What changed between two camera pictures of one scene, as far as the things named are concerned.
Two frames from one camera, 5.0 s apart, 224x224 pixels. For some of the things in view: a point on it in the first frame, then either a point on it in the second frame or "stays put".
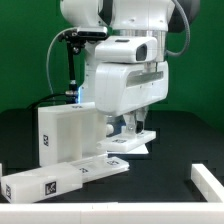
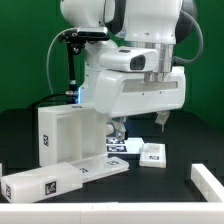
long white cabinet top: (39, 182) stays put
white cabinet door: (101, 166) stays put
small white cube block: (125, 142) to (153, 155)
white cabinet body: (68, 133) stays put
